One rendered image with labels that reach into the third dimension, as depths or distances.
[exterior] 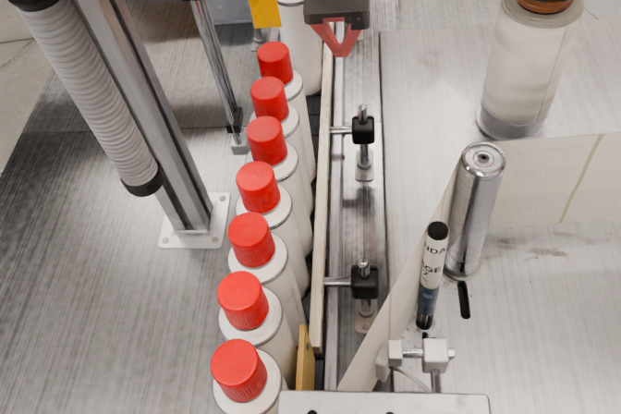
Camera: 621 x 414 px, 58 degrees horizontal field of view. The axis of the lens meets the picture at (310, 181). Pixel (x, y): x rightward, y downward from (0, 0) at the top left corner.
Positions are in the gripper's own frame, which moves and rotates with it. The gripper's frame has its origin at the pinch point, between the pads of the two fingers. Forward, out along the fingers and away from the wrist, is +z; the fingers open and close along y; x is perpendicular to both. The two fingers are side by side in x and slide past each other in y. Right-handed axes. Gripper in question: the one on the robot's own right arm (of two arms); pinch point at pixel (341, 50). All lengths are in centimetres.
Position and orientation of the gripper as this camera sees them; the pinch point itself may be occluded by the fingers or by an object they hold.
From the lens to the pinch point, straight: 66.7
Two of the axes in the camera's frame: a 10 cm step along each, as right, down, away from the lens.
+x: -9.9, 0.3, 1.0
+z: 1.0, 5.9, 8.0
